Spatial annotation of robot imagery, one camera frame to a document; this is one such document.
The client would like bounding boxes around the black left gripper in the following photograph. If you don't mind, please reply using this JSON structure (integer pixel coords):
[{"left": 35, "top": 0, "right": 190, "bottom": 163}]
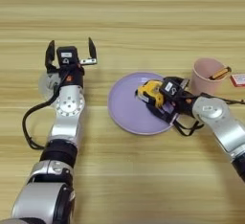
[{"left": 44, "top": 36, "right": 99, "bottom": 89}]

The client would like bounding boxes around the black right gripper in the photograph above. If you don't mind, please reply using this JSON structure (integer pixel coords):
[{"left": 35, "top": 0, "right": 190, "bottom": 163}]
[{"left": 146, "top": 76, "right": 196, "bottom": 126}]

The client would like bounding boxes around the yellow black tape measure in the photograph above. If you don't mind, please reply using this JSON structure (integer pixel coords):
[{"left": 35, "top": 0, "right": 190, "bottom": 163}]
[{"left": 135, "top": 79, "right": 205, "bottom": 137}]

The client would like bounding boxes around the pink plastic cup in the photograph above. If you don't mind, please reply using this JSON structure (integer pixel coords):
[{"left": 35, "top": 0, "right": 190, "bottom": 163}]
[{"left": 190, "top": 57, "right": 232, "bottom": 97}]

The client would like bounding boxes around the brown stick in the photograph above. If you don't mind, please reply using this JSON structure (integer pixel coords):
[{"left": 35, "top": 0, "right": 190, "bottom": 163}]
[{"left": 209, "top": 66, "right": 233, "bottom": 81}]

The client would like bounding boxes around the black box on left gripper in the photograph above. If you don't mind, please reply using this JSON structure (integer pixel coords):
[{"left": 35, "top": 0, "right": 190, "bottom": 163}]
[{"left": 56, "top": 45, "right": 79, "bottom": 65}]

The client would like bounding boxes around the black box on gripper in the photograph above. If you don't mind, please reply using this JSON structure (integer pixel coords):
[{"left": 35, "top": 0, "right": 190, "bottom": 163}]
[
  {"left": 159, "top": 78, "right": 184, "bottom": 100},
  {"left": 56, "top": 45, "right": 79, "bottom": 65}
]

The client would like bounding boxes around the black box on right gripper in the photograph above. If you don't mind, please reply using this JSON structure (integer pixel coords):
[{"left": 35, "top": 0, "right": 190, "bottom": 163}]
[{"left": 159, "top": 78, "right": 184, "bottom": 100}]

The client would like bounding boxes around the clear adhesive tape roll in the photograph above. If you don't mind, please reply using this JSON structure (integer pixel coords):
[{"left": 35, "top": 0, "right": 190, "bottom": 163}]
[{"left": 37, "top": 71, "right": 61, "bottom": 101}]

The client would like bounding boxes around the purple round plate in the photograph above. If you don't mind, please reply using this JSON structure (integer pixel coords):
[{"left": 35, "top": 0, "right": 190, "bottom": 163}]
[{"left": 107, "top": 71, "right": 180, "bottom": 136}]

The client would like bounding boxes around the small red white box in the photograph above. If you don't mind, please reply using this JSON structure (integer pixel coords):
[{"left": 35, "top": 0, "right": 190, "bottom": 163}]
[{"left": 230, "top": 73, "right": 245, "bottom": 88}]

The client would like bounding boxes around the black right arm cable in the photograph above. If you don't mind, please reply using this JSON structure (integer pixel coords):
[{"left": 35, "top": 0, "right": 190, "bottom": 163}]
[{"left": 202, "top": 92, "right": 245, "bottom": 105}]

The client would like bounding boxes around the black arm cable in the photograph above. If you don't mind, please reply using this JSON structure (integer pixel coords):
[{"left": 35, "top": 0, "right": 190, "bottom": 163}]
[
  {"left": 202, "top": 92, "right": 245, "bottom": 105},
  {"left": 22, "top": 71, "right": 70, "bottom": 150}
]

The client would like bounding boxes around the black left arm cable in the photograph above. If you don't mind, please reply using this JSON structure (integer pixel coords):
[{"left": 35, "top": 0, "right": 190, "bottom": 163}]
[{"left": 22, "top": 71, "right": 70, "bottom": 150}]

